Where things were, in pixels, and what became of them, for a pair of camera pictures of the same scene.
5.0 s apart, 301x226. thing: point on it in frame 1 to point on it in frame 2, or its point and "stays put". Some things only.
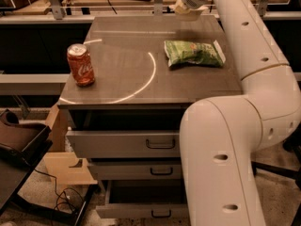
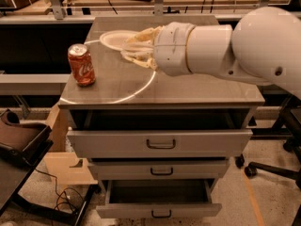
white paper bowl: [191, 15] to [117, 39]
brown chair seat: [22, 145] stays put
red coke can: [81, 64] stays put
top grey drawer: [124, 133] stays put
